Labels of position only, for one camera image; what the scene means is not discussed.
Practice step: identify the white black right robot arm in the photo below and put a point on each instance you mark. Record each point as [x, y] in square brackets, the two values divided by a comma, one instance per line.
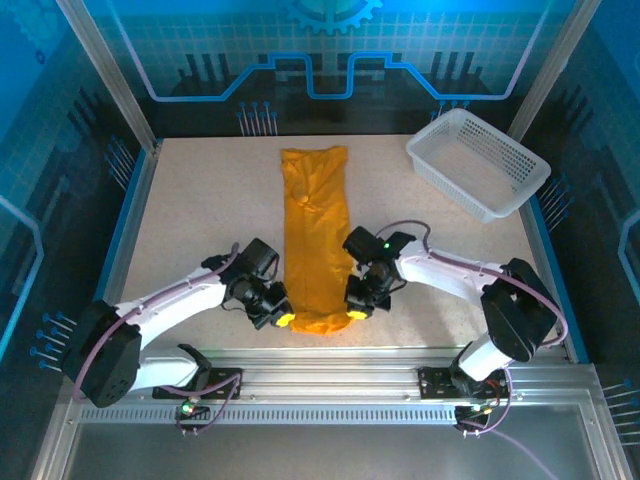
[440, 272]

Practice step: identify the grey metal panel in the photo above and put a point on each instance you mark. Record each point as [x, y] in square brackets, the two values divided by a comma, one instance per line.
[325, 455]

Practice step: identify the blue table edge strip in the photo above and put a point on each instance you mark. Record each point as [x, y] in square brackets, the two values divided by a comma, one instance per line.
[117, 235]

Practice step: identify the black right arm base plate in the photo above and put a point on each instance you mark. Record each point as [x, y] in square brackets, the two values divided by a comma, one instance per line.
[435, 382]

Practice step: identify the aluminium mounting rail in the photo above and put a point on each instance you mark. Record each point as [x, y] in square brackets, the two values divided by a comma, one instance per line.
[325, 372]

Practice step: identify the white plastic basket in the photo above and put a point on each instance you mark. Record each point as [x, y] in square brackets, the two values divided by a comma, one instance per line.
[480, 155]

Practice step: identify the aluminium frame post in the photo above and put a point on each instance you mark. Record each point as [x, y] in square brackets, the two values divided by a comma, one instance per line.
[110, 75]
[550, 70]

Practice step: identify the yellow t-shirt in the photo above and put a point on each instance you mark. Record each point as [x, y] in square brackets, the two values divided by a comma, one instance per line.
[315, 240]

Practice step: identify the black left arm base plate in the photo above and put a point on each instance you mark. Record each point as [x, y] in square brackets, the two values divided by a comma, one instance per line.
[225, 385]

